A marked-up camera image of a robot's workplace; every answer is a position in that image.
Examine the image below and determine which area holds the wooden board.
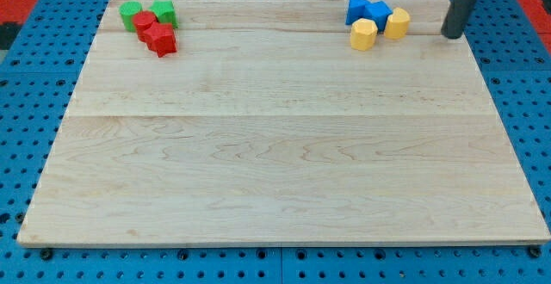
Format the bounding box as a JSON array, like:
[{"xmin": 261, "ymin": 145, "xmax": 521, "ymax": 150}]
[{"xmin": 17, "ymin": 0, "xmax": 550, "ymax": 249}]

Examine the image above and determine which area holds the blue triangle block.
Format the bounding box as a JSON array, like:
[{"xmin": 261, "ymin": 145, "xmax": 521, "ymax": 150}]
[{"xmin": 345, "ymin": 0, "xmax": 370, "ymax": 25}]

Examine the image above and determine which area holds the yellow hexagon block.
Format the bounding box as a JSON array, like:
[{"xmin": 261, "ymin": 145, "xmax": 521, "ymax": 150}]
[{"xmin": 350, "ymin": 18, "xmax": 378, "ymax": 51}]

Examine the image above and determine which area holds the red star block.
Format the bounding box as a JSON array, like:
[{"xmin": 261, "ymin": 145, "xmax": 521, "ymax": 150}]
[{"xmin": 144, "ymin": 22, "xmax": 177, "ymax": 58}]

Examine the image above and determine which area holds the blue cube block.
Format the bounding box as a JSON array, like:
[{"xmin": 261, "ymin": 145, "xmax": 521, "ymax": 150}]
[{"xmin": 363, "ymin": 1, "xmax": 393, "ymax": 32}]

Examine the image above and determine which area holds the yellow rounded block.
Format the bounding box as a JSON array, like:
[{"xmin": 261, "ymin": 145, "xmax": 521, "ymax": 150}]
[{"xmin": 383, "ymin": 7, "xmax": 411, "ymax": 40}]

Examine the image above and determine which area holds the green star block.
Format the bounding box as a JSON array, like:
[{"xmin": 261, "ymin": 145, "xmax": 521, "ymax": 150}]
[{"xmin": 149, "ymin": 0, "xmax": 178, "ymax": 28}]

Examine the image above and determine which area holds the red cylinder block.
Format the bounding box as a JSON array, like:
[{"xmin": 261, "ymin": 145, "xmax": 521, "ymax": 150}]
[{"xmin": 132, "ymin": 10, "xmax": 158, "ymax": 42}]

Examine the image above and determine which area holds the green cylinder block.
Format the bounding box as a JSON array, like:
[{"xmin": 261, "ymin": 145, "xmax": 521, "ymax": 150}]
[{"xmin": 119, "ymin": 1, "xmax": 142, "ymax": 32}]

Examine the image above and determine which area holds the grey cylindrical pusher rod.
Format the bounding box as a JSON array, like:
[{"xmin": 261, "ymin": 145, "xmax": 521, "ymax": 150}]
[{"xmin": 441, "ymin": 0, "xmax": 478, "ymax": 40}]

